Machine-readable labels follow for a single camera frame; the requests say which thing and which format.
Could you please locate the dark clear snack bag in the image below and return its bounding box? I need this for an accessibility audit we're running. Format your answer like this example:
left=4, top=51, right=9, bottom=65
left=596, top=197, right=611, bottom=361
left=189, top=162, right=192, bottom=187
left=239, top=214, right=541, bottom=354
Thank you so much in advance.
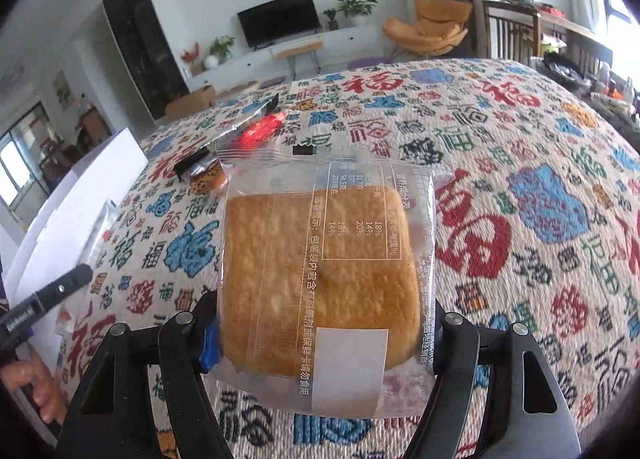
left=174, top=93, right=280, bottom=182

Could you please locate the clear bagged toast bread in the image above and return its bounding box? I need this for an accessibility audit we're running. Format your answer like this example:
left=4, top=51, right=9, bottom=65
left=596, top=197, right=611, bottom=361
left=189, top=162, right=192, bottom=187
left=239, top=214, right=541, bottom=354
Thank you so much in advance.
left=201, top=147, right=452, bottom=418

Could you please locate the small bagged orange bun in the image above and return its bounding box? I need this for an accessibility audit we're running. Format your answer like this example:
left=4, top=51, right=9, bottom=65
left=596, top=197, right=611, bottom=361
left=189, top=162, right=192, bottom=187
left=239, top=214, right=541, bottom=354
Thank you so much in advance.
left=189, top=160, right=228, bottom=196

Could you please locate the red snack pouch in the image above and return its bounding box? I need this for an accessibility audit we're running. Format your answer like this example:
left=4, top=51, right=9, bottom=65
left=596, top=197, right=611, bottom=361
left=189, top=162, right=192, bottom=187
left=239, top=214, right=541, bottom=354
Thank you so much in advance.
left=238, top=112, right=286, bottom=149

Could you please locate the person's left hand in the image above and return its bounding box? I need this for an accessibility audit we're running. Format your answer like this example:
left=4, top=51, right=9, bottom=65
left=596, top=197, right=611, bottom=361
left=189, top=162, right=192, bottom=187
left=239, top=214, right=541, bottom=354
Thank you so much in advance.
left=1, top=349, right=66, bottom=424

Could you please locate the white cardboard box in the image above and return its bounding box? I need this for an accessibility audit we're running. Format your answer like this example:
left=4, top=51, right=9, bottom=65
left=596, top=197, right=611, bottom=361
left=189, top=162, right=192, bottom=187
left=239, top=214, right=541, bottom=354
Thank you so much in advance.
left=0, top=128, right=151, bottom=375

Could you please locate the patterned woven tablecloth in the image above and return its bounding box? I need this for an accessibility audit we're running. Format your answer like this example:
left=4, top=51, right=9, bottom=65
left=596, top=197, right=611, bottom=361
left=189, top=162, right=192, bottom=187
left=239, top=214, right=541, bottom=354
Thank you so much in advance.
left=56, top=60, right=639, bottom=458

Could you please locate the brown cardboard box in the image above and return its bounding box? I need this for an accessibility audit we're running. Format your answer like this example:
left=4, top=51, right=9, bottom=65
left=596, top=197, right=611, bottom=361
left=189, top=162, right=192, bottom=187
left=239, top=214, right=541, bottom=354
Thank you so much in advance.
left=165, top=86, right=216, bottom=121

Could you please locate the black display cabinet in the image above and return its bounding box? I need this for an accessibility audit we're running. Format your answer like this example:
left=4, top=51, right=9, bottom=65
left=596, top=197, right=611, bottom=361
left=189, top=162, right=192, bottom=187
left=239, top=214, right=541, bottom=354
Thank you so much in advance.
left=102, top=0, right=188, bottom=120

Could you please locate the red flower vase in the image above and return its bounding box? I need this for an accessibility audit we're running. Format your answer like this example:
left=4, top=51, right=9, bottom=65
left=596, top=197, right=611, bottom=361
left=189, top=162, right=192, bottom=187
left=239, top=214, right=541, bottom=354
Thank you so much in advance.
left=180, top=42, right=204, bottom=77

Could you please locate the green plant white pot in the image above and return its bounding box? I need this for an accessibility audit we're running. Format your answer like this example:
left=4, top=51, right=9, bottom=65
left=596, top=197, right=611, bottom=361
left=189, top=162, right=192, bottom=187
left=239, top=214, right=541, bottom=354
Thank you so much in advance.
left=204, top=34, right=235, bottom=69

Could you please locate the wooden side table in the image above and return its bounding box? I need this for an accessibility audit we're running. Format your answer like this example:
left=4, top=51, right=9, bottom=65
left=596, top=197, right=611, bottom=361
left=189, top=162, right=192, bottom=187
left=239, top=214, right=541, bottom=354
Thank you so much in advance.
left=532, top=12, right=634, bottom=100

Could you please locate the wooden bench stool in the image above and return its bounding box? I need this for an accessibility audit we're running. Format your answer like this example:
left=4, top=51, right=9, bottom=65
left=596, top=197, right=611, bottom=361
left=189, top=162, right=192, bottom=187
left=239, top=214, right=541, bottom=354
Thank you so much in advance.
left=276, top=41, right=323, bottom=81

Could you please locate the dark wooden chair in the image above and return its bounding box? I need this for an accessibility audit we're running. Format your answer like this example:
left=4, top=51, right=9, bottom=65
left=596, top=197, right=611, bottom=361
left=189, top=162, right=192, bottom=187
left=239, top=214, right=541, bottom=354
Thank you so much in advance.
left=483, top=0, right=542, bottom=65

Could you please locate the orange lounge chair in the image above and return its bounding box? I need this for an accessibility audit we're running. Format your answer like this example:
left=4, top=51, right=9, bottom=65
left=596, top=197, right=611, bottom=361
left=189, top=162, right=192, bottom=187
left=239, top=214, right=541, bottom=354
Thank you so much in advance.
left=383, top=0, right=473, bottom=57

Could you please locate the white TV cabinet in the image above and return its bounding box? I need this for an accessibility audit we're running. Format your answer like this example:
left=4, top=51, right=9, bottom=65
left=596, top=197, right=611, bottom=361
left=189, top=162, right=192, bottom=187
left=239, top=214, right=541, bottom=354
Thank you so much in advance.
left=186, top=25, right=392, bottom=91

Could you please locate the black television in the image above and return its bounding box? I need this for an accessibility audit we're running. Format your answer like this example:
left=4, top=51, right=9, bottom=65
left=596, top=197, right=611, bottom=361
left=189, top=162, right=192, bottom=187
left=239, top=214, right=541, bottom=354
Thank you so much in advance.
left=238, top=0, right=321, bottom=49

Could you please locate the small potted plant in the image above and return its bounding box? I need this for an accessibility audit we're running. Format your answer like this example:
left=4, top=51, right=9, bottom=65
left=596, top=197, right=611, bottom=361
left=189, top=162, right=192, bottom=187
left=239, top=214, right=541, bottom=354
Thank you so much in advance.
left=322, top=8, right=340, bottom=31

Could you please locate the potted green plant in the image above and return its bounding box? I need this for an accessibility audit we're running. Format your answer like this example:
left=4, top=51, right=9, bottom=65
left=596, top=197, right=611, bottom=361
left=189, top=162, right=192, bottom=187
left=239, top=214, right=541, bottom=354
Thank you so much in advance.
left=335, top=0, right=378, bottom=27

